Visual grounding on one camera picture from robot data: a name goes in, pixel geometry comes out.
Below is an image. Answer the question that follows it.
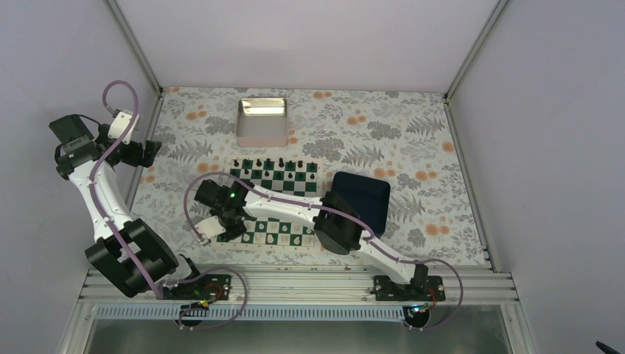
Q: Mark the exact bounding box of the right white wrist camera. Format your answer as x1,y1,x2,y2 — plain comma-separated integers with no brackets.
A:
194,216,226,245

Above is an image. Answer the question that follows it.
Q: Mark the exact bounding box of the pink metal tin box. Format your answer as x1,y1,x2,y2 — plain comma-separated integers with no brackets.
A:
235,97,289,148

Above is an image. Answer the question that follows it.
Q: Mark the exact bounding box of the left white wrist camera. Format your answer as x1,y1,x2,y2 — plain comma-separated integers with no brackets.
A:
107,110,136,145

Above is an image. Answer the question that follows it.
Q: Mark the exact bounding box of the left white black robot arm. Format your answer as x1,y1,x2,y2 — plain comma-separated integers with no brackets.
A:
49,114,205,299

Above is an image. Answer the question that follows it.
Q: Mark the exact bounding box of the aluminium frame post left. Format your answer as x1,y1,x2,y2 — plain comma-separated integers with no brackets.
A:
102,0,163,97

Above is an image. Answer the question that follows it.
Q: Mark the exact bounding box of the green white chess board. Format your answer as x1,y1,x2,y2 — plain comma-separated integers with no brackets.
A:
213,156,323,253

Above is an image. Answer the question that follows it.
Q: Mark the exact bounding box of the dark blue plastic tray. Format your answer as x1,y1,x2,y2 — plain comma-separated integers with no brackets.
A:
331,172,391,237

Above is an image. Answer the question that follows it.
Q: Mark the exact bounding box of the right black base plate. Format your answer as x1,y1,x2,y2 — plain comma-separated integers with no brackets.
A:
369,275,446,302

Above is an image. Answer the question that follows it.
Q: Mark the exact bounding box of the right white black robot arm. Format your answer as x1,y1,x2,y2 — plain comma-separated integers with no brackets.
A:
194,178,428,300

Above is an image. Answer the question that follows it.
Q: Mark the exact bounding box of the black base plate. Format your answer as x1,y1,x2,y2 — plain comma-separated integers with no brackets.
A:
369,275,446,302
162,274,231,302

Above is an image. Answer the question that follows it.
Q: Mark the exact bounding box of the aluminium front rail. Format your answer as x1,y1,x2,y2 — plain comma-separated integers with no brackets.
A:
77,269,520,307

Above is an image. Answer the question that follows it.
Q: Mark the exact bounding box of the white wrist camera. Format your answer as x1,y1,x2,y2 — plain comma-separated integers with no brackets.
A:
107,110,136,145
194,216,226,245

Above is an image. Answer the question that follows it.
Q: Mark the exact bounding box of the floral patterned table mat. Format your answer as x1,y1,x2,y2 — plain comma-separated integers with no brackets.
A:
132,87,486,266

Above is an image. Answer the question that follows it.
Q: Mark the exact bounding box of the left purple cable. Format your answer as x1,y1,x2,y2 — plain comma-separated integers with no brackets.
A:
88,80,250,332

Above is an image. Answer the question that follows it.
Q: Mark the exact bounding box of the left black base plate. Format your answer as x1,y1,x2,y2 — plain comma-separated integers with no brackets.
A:
162,274,231,302

